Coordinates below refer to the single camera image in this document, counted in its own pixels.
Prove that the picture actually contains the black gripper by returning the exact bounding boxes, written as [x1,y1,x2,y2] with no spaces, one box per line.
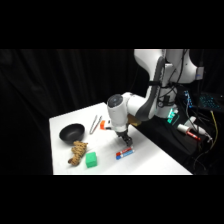
[115,130,135,148]

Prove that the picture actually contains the red pen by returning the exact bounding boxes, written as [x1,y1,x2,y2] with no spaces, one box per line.
[115,146,134,157]

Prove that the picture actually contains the tan wrist attachment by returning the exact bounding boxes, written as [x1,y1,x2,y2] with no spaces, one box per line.
[127,114,143,127]

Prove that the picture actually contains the black robot stand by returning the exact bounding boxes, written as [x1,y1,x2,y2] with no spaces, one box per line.
[128,103,203,158]

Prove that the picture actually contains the metal tongs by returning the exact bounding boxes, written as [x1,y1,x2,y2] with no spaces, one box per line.
[89,114,103,136]

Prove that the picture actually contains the green block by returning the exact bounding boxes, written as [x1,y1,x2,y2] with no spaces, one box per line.
[85,151,98,169]

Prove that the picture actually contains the green lit control box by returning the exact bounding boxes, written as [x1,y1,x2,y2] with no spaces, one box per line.
[166,107,181,125]

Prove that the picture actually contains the white cylinder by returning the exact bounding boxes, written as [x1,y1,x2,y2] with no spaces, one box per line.
[176,123,190,134]

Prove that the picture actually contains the black bowl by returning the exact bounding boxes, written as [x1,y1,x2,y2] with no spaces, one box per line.
[59,123,86,145]

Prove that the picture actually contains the red marker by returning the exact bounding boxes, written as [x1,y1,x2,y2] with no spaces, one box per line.
[186,130,202,142]

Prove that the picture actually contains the blue LED device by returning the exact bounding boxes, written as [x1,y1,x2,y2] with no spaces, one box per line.
[183,89,194,109]

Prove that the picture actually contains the blue backlit keyboard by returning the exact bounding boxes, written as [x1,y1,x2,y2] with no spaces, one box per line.
[198,93,224,112]

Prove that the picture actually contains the grey box with blue light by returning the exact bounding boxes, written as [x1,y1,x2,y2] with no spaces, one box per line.
[196,65,205,80]

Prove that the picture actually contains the black curtain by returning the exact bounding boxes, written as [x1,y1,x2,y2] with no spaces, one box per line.
[0,49,151,176]

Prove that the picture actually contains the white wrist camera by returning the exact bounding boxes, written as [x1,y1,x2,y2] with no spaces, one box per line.
[103,119,113,131]

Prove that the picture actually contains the brown rope toy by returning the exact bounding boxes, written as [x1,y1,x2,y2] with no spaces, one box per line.
[67,140,90,167]

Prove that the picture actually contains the yellow cable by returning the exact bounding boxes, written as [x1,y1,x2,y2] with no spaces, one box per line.
[210,110,220,142]

